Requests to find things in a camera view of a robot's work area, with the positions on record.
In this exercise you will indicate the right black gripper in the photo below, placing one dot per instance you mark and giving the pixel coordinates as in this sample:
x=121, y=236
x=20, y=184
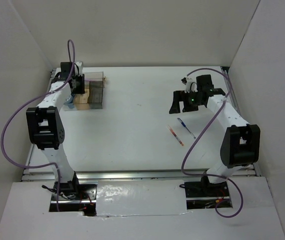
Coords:
x=180, y=96

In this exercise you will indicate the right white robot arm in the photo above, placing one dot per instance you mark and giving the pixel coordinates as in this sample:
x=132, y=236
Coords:
x=212, y=100

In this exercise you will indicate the red ballpoint pen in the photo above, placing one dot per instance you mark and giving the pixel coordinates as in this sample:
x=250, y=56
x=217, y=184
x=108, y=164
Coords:
x=175, y=135

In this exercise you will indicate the blue patterned tape roll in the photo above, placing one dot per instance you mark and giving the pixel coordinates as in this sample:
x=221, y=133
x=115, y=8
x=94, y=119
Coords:
x=69, y=100

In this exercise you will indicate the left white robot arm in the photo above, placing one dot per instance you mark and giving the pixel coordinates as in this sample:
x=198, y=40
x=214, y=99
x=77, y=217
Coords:
x=47, y=132

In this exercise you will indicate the blue ballpoint pen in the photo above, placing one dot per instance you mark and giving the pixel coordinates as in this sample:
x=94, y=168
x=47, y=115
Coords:
x=184, y=125

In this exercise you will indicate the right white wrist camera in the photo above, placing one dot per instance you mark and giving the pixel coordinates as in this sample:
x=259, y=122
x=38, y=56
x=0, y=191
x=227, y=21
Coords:
x=190, y=84

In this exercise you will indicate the aluminium front rail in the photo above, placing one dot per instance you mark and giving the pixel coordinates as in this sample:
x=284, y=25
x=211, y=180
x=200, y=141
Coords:
x=107, y=176

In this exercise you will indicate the white foil cover sheet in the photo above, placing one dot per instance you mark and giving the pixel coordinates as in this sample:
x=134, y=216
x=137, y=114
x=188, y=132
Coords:
x=140, y=198

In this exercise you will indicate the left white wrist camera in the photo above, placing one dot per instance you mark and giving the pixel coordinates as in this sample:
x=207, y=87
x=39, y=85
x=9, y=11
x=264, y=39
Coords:
x=78, y=68

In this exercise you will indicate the clear compartment organizer box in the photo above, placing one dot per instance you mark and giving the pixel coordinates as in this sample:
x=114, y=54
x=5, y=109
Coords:
x=94, y=99

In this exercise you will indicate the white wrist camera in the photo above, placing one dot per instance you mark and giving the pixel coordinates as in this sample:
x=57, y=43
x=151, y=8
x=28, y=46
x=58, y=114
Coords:
x=190, y=84
x=78, y=68

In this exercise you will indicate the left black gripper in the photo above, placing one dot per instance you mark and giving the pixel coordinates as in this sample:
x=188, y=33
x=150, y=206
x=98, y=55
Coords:
x=81, y=90

